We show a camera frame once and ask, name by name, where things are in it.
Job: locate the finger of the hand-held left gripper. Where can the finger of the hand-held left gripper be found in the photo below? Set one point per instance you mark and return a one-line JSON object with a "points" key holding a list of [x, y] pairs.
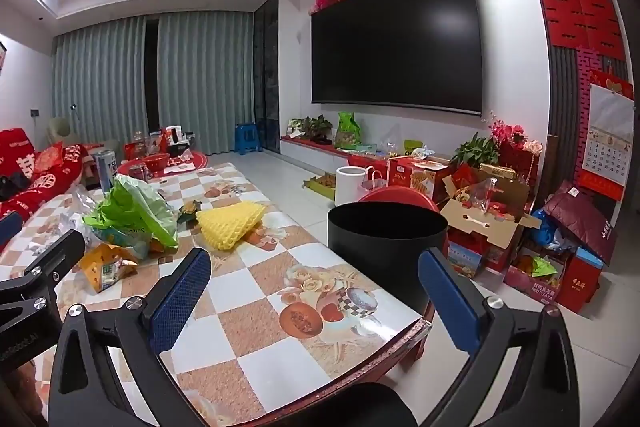
{"points": [[60, 252], [10, 227]]}

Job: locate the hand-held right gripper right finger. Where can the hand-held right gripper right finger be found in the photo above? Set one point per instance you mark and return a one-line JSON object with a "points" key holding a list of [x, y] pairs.
{"points": [[445, 292]]}

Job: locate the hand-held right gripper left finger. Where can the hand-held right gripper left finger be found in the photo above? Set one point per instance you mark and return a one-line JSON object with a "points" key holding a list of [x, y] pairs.
{"points": [[185, 292]]}

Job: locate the black round bin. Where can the black round bin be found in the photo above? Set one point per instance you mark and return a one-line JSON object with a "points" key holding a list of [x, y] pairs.
{"points": [[385, 247]]}

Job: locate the yellow foam fruit net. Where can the yellow foam fruit net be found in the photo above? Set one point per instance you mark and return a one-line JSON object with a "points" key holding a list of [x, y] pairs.
{"points": [[227, 224]]}

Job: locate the light green plastic bag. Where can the light green plastic bag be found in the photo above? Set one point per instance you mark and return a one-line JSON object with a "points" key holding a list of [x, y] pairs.
{"points": [[140, 207]]}

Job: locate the white blue drink can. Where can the white blue drink can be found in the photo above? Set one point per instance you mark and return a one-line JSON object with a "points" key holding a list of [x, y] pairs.
{"points": [[104, 169]]}

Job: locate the blue fruit box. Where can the blue fruit box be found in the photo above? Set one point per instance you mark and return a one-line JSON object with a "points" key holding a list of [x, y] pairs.
{"points": [[465, 259]]}

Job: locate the orange snack packet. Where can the orange snack packet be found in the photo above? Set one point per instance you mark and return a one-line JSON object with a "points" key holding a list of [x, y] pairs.
{"points": [[102, 264]]}

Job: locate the red sofa blanket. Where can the red sofa blanket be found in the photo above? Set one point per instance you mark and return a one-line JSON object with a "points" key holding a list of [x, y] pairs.
{"points": [[35, 187]]}

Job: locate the clear plastic bag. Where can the clear plastic bag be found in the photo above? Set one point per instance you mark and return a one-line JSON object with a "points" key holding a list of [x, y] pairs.
{"points": [[75, 207]]}

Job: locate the open brown cardboard box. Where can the open brown cardboard box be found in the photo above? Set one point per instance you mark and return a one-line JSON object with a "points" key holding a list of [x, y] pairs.
{"points": [[480, 227]]}

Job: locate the checkered printed tablecloth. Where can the checkered printed tablecloth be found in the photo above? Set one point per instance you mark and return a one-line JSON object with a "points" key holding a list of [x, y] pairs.
{"points": [[260, 287]]}

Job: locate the pink fruit box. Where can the pink fruit box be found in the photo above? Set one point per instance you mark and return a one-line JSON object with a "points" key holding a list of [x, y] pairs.
{"points": [[530, 282]]}

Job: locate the red plastic stool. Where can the red plastic stool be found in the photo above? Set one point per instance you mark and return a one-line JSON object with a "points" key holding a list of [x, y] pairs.
{"points": [[395, 197]]}

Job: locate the beige chair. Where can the beige chair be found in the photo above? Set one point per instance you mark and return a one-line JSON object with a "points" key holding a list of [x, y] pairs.
{"points": [[60, 129]]}

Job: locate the blue plastic bag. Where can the blue plastic bag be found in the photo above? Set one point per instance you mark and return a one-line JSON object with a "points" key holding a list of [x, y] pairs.
{"points": [[545, 232]]}

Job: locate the red waffle box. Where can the red waffle box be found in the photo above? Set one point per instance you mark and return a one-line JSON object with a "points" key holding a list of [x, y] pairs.
{"points": [[417, 177]]}

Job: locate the pink gift bag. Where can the pink gift bag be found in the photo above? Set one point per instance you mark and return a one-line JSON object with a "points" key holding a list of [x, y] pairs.
{"points": [[376, 183]]}

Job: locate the red round table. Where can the red round table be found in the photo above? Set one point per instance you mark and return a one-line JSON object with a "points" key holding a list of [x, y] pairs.
{"points": [[195, 162]]}

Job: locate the red gift box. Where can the red gift box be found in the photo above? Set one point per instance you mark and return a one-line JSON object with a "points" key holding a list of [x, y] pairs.
{"points": [[580, 284]]}

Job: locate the white cylindrical bucket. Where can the white cylindrical bucket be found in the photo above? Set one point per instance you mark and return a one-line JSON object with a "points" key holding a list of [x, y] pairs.
{"points": [[350, 187]]}

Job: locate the leafy green plant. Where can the leafy green plant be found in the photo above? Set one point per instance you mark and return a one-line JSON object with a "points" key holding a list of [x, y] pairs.
{"points": [[475, 152]]}

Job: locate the small green box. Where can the small green box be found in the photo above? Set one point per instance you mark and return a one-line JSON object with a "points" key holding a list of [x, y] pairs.
{"points": [[412, 145]]}

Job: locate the maroon gift bag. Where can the maroon gift bag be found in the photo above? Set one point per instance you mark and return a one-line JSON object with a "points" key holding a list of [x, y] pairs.
{"points": [[582, 219]]}

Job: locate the tray of brown fruits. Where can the tray of brown fruits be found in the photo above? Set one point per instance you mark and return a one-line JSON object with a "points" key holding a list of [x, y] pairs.
{"points": [[320, 184]]}

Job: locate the blue plastic stool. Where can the blue plastic stool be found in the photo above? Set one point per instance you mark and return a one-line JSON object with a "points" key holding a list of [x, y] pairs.
{"points": [[248, 134]]}

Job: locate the grey-green curtain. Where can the grey-green curtain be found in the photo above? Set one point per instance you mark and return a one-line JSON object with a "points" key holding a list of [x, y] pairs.
{"points": [[100, 82], [205, 82]]}

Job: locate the pink flower bouquet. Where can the pink flower bouquet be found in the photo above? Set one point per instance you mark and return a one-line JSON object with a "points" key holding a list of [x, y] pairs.
{"points": [[510, 132]]}

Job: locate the green snack bag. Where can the green snack bag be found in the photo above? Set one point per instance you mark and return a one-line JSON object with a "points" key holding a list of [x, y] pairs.
{"points": [[348, 132]]}

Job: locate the potted green plant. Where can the potted green plant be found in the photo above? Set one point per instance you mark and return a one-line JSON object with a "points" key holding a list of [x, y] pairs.
{"points": [[316, 127]]}

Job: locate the dark glass cabinet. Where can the dark glass cabinet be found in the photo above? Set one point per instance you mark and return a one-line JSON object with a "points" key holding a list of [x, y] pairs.
{"points": [[265, 82]]}

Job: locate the large black television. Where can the large black television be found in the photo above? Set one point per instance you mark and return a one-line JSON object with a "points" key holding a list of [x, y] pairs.
{"points": [[395, 47]]}

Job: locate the red wall calendar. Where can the red wall calendar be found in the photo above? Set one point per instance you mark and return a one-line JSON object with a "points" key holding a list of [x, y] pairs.
{"points": [[605, 142]]}

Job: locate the red paper wall decorations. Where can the red paper wall decorations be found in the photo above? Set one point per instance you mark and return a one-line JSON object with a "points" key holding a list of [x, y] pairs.
{"points": [[575, 7]]}

